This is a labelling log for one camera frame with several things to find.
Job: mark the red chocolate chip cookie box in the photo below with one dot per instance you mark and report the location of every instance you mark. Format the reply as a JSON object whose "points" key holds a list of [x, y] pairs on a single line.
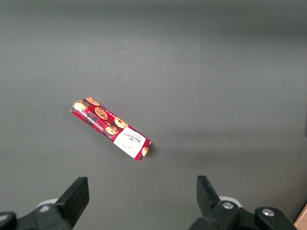
{"points": [[103, 117]]}

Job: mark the brown cardboard box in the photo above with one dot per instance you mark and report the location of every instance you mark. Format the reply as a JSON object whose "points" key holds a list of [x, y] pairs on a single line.
{"points": [[302, 221]]}

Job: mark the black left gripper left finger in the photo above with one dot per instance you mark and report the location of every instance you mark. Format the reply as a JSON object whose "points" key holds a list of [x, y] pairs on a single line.
{"points": [[60, 215]]}

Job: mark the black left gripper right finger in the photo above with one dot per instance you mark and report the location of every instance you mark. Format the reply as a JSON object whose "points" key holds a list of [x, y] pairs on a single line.
{"points": [[223, 218]]}

